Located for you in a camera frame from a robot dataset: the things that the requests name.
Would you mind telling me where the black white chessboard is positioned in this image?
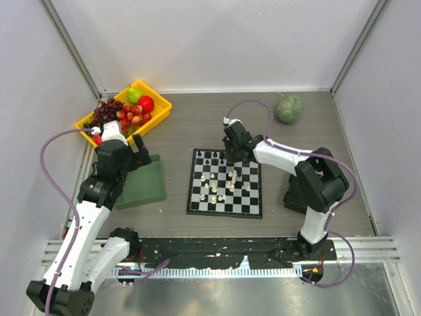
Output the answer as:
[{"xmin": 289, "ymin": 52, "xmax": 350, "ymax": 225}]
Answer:
[{"xmin": 186, "ymin": 148, "xmax": 262, "ymax": 219}]

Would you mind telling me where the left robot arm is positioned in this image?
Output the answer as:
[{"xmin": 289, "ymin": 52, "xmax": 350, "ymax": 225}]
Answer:
[{"xmin": 26, "ymin": 135, "xmax": 151, "ymax": 315}]

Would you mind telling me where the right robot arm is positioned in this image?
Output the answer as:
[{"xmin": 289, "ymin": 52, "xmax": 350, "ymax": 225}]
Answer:
[{"xmin": 223, "ymin": 118, "xmax": 349, "ymax": 259}]

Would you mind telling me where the white chess piece cluster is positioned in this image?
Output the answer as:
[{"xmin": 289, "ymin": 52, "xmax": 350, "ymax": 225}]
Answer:
[{"xmin": 191, "ymin": 171, "xmax": 259, "ymax": 204}]

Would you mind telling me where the red mango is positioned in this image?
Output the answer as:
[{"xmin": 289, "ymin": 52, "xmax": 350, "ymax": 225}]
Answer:
[{"xmin": 93, "ymin": 135, "xmax": 103, "ymax": 146}]

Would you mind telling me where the green plastic tray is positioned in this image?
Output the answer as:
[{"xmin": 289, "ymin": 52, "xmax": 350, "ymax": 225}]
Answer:
[{"xmin": 114, "ymin": 154, "xmax": 167, "ymax": 209}]

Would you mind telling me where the black grape bunch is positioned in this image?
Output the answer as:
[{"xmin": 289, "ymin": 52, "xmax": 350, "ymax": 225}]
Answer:
[{"xmin": 83, "ymin": 123, "xmax": 95, "ymax": 132}]

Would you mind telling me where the purple grape bunch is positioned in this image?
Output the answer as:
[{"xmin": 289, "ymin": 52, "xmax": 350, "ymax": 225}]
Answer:
[{"xmin": 88, "ymin": 97, "xmax": 123, "ymax": 128}]

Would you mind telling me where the yellow plastic tray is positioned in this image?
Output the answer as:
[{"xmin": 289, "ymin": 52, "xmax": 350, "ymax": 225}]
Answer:
[{"xmin": 75, "ymin": 80, "xmax": 172, "ymax": 145}]

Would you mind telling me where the red apple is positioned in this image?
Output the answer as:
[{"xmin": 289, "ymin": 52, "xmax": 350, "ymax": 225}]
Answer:
[{"xmin": 137, "ymin": 95, "xmax": 155, "ymax": 113}]

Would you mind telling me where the green melon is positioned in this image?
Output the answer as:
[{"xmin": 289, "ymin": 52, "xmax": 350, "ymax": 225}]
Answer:
[{"xmin": 274, "ymin": 95, "xmax": 304, "ymax": 124}]

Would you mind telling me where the green pear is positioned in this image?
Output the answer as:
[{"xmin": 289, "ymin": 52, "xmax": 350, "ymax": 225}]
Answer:
[{"xmin": 128, "ymin": 85, "xmax": 143, "ymax": 105}]

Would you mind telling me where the black plastic box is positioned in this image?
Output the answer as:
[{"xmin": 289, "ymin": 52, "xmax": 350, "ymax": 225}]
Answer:
[{"xmin": 283, "ymin": 174, "xmax": 307, "ymax": 215}]

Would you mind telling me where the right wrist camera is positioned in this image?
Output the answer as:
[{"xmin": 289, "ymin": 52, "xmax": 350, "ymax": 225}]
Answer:
[{"xmin": 223, "ymin": 117, "xmax": 242, "ymax": 127}]

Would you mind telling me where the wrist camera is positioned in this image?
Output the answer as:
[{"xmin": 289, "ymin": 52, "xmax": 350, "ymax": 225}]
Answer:
[
  {"xmin": 101, "ymin": 120, "xmax": 128, "ymax": 145},
  {"xmin": 223, "ymin": 117, "xmax": 242, "ymax": 127}
]

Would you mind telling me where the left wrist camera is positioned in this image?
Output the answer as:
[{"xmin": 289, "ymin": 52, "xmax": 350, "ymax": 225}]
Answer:
[{"xmin": 101, "ymin": 120, "xmax": 128, "ymax": 145}]

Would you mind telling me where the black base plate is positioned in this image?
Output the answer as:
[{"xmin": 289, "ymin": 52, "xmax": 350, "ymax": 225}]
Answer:
[{"xmin": 129, "ymin": 237, "xmax": 337, "ymax": 270}]

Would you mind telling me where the white cable duct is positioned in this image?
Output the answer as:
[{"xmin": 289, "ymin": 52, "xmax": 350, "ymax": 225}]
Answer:
[{"xmin": 108, "ymin": 265, "xmax": 303, "ymax": 279}]

